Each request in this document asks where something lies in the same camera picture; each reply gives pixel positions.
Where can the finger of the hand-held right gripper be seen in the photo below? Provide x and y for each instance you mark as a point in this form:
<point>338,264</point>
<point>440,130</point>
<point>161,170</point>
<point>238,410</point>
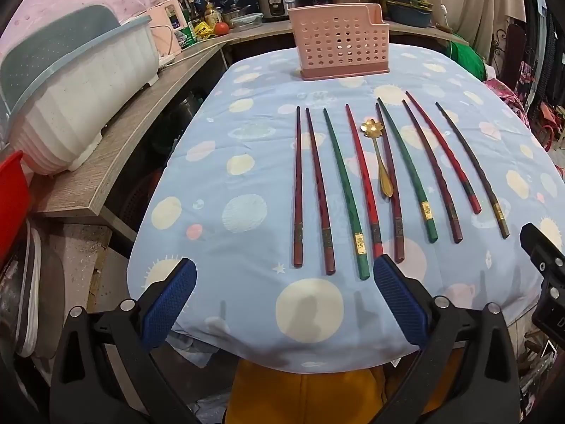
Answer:
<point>540,247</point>

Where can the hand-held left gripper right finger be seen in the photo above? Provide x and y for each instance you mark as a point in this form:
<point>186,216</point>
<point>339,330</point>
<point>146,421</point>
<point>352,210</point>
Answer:
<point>399,300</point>

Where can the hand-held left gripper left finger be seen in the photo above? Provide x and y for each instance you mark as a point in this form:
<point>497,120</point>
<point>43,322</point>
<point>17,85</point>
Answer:
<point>170,304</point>

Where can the dark brown chopstick gold band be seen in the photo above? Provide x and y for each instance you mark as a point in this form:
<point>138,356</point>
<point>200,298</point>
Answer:
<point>499,212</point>

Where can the maroon chopstick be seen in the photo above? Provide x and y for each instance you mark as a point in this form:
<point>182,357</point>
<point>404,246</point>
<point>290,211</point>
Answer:
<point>318,190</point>
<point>454,225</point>
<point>298,185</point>
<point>396,234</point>

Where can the red chopstick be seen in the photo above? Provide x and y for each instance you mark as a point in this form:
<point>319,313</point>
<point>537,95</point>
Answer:
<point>473,203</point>
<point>362,176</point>

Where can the green chopstick with gold band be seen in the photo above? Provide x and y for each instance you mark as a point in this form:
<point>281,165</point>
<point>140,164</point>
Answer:
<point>344,190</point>
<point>426,210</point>

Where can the gold flower-shaped spoon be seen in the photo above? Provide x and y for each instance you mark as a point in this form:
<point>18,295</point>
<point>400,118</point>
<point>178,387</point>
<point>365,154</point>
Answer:
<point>370,129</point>

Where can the pink perforated plastic utensil basket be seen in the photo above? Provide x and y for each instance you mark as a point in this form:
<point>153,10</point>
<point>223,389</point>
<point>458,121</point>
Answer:
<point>340,39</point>

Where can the mustard yellow cloth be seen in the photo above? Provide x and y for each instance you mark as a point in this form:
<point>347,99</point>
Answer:
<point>304,397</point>

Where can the blue printed tablecloth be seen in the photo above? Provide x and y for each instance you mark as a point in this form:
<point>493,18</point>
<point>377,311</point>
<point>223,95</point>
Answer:
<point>247,176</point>

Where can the pink floral cloth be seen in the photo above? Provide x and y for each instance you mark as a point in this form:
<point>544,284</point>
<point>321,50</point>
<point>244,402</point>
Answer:
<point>507,97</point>

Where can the red plastic container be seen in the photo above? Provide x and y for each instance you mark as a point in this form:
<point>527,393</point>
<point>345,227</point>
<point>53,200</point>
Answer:
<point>11,203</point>

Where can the dark wooden chair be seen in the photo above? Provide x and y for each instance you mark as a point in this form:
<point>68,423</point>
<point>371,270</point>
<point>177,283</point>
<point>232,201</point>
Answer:
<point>512,48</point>

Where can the green cloth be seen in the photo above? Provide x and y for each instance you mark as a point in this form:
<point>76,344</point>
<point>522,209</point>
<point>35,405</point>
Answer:
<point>468,55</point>

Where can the white dish rack teal lid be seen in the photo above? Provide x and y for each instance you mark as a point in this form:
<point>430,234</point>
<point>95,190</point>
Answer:
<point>75,106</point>

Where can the white power strip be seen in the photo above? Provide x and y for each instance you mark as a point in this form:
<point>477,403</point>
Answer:
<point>167,59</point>

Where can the beige curtain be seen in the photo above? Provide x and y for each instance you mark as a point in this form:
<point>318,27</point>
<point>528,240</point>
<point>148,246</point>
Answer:
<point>472,4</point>

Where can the dark blue planter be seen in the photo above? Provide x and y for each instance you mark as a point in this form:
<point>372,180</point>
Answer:
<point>410,15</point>

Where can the yellow packet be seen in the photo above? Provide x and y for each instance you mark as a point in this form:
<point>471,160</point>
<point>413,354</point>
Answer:
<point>204,31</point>

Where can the pink kitchen appliance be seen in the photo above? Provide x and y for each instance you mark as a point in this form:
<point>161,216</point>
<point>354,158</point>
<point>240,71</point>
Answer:
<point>165,26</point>

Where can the red tomato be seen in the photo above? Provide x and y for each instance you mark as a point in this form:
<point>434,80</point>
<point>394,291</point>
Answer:
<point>222,28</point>

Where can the glass container with lid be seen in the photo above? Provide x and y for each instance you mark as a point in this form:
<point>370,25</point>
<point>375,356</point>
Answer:
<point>247,21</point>

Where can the glass sauce bottle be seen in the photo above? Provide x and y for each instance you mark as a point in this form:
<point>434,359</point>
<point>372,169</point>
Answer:
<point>211,13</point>

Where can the dark sauce bottle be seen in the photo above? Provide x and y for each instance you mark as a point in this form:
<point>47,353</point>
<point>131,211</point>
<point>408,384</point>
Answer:
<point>193,11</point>

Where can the small steel saucepan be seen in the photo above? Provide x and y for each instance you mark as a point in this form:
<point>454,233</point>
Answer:
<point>234,13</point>

